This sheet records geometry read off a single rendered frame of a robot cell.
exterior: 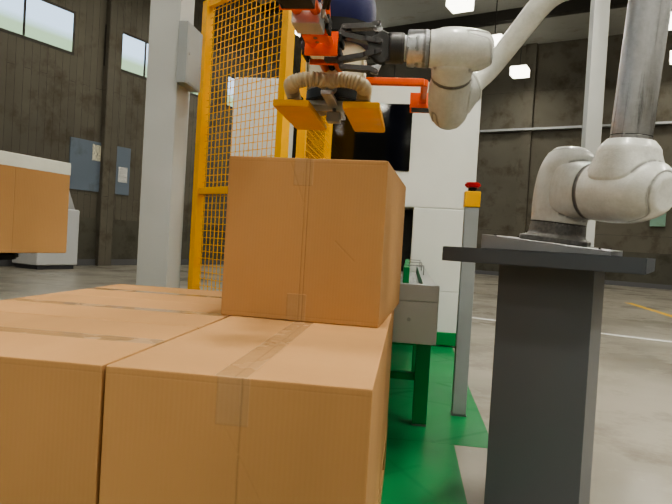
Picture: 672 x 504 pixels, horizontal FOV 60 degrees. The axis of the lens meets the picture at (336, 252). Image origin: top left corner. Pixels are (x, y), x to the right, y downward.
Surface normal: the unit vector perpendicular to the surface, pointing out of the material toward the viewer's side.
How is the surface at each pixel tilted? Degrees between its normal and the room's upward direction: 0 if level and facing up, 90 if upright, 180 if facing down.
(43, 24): 90
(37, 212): 90
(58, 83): 90
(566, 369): 90
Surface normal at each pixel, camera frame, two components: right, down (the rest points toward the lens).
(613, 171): -0.85, -0.11
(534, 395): -0.51, -0.01
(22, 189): 0.94, 0.06
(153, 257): -0.12, 0.01
